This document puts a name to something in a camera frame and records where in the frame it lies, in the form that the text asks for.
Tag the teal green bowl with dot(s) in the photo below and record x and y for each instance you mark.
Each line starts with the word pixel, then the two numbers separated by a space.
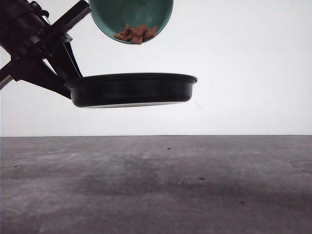
pixel 111 16

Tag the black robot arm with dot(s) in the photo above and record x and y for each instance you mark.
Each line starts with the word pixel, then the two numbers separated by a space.
pixel 41 53

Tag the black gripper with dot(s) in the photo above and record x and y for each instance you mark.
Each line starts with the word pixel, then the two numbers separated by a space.
pixel 41 53

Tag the black frying pan green handle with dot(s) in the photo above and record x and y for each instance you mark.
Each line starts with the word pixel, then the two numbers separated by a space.
pixel 131 90

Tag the pile of brown beef pieces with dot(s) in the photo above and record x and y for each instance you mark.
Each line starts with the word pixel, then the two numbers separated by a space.
pixel 136 35

